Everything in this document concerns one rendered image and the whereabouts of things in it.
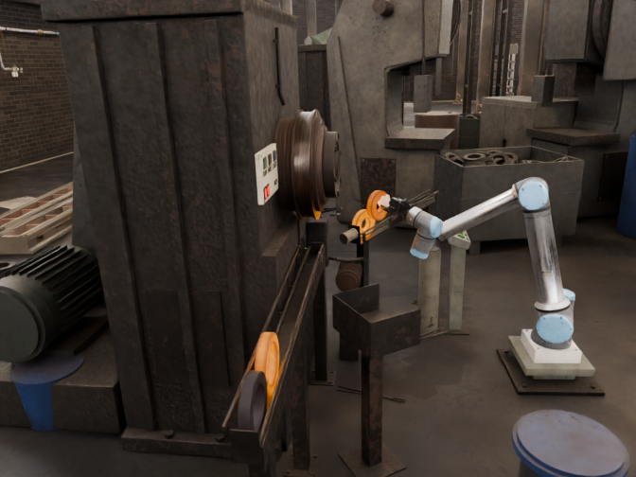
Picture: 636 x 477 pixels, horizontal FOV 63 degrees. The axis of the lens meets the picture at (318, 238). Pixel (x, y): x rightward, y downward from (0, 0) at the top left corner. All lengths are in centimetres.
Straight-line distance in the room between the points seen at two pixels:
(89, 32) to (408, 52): 331
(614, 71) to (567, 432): 386
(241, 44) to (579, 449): 161
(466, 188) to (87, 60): 308
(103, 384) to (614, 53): 455
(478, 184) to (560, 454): 287
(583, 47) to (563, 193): 142
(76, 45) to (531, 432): 193
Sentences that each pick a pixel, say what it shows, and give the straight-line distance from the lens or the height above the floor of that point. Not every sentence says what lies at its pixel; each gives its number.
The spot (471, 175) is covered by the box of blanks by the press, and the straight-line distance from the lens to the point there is 429.
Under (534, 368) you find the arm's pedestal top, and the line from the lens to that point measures 276.
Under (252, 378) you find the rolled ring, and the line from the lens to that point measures 140.
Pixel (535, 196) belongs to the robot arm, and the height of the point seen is 97.
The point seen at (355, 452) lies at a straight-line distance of 232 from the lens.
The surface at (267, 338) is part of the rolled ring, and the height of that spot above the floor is 78.
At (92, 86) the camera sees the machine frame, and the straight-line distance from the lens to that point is 198.
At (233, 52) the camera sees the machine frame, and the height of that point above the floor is 157.
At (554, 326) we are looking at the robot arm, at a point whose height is 39.
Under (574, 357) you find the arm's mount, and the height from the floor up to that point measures 15.
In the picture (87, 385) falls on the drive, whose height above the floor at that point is 24.
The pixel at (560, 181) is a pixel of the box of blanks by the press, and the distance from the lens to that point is 466.
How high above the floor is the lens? 152
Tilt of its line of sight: 18 degrees down
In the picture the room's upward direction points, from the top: 2 degrees counter-clockwise
